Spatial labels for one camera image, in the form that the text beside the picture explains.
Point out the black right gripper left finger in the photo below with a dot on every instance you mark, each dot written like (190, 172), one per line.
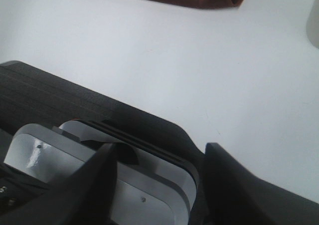
(85, 198)

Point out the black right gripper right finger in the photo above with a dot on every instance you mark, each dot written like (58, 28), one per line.
(237, 197)

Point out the beige basket grey rim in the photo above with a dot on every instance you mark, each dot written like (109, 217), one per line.
(312, 28)

